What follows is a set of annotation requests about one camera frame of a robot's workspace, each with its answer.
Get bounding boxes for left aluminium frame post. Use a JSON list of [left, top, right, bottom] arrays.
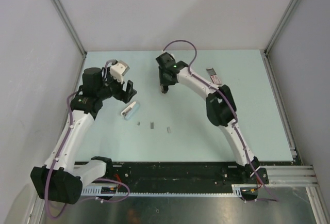
[[38, 0, 87, 57]]

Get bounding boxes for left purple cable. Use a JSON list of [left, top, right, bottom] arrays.
[[45, 59, 131, 219]]

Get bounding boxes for light blue white stapler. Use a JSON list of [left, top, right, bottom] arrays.
[[120, 101, 140, 120]]

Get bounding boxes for right aluminium frame post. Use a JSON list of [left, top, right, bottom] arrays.
[[263, 0, 313, 54]]

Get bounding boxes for aluminium frame post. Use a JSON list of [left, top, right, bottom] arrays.
[[263, 0, 313, 54], [38, 0, 87, 57]]

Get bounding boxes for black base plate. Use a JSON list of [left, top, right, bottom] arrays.
[[105, 162, 269, 195]]

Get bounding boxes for slotted cable duct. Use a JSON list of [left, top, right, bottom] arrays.
[[81, 184, 257, 198]]

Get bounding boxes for right aluminium rail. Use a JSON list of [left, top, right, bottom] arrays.
[[265, 166, 318, 187]]

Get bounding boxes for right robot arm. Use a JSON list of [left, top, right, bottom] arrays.
[[156, 52, 264, 184]]

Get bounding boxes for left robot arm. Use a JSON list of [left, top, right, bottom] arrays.
[[30, 61, 137, 204]]

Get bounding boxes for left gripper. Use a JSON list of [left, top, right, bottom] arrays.
[[97, 67, 136, 103]]

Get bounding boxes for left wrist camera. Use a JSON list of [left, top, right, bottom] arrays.
[[110, 60, 129, 84]]

